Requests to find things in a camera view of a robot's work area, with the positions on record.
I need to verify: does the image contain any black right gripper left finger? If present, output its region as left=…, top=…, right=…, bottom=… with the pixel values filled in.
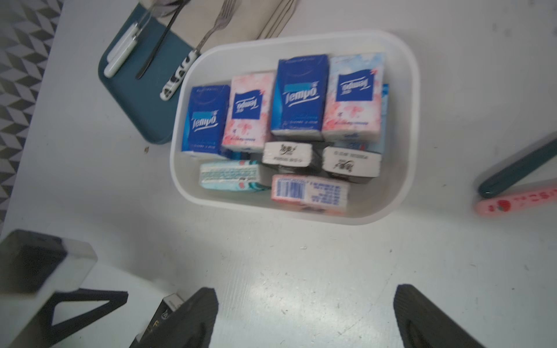
left=139, top=287, right=219, bottom=347

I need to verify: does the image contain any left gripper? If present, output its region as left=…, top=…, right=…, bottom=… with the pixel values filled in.
left=36, top=289, right=130, bottom=348

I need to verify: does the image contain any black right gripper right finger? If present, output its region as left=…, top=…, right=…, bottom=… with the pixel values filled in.
left=393, top=284, right=482, bottom=348

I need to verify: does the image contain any black tissue pack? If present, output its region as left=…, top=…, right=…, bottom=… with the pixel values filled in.
left=322, top=146, right=382, bottom=184
left=129, top=292, right=184, bottom=348
left=262, top=142, right=321, bottom=174

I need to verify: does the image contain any teal tissue pack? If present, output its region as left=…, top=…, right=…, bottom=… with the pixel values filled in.
left=200, top=160, right=277, bottom=192

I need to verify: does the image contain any light blue tissue pack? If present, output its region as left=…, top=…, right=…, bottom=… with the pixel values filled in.
left=334, top=84, right=390, bottom=155

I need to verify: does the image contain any blue Vinda tissue pack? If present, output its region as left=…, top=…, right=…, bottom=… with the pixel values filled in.
left=181, top=85, right=232, bottom=159

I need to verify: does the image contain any white storage box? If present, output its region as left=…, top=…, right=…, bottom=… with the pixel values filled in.
left=170, top=29, right=421, bottom=226

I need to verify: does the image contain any pink blue tissue pack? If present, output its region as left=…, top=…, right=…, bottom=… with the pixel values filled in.
left=321, top=52, right=385, bottom=142

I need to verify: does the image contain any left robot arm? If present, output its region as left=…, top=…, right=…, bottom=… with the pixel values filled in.
left=1, top=229, right=129, bottom=347

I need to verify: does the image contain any teal serving tray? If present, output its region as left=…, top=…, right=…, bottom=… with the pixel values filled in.
left=98, top=4, right=191, bottom=144

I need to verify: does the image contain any black metal spoon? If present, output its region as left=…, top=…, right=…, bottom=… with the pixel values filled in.
left=136, top=0, right=190, bottom=80

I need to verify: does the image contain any pink handled spoon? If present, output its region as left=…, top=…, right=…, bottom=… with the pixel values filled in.
left=474, top=186, right=556, bottom=217

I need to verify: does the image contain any white handled spoon lower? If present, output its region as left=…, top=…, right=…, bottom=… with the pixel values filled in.
left=104, top=24, right=147, bottom=78

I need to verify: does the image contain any white handled spoon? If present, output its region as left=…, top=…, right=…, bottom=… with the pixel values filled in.
left=107, top=1, right=179, bottom=62
left=104, top=24, right=147, bottom=78

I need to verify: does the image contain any patterned handle fork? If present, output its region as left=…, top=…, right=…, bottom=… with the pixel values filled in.
left=160, top=0, right=237, bottom=102

